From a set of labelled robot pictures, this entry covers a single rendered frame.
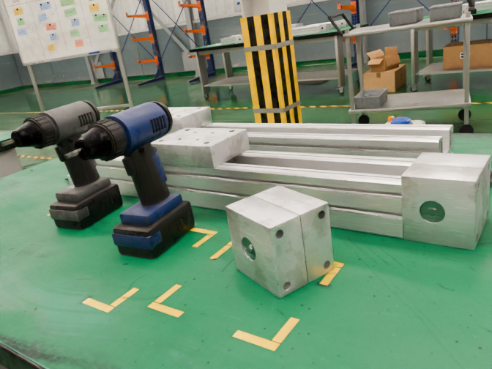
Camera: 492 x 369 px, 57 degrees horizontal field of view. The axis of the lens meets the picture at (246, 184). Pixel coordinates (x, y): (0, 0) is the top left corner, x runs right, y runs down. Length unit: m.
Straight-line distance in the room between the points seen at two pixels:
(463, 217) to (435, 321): 0.16
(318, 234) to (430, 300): 0.14
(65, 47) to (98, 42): 0.49
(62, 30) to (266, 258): 6.11
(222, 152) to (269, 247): 0.31
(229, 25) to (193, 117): 9.25
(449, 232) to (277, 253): 0.23
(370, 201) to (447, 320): 0.21
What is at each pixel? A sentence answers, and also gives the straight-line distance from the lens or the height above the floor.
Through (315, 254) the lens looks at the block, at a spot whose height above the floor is 0.81.
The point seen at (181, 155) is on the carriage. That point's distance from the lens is 0.83.
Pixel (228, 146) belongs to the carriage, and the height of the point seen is 0.89.
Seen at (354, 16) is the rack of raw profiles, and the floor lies 0.83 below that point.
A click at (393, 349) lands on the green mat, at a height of 0.78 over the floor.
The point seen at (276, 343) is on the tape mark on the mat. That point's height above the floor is 0.78.
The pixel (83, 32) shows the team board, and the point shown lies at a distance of 6.37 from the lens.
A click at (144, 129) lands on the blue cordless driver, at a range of 0.68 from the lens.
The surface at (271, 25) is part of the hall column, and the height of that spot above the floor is 1.00.
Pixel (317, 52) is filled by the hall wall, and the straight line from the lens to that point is 9.30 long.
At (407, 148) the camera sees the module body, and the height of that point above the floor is 0.84.
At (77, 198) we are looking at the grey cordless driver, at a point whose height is 0.84.
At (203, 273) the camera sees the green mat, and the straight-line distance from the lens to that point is 0.64.
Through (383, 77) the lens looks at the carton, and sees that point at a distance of 5.80.
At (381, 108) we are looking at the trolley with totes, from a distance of 3.79.
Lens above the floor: 1.10
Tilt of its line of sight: 20 degrees down
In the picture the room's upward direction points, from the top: 9 degrees counter-clockwise
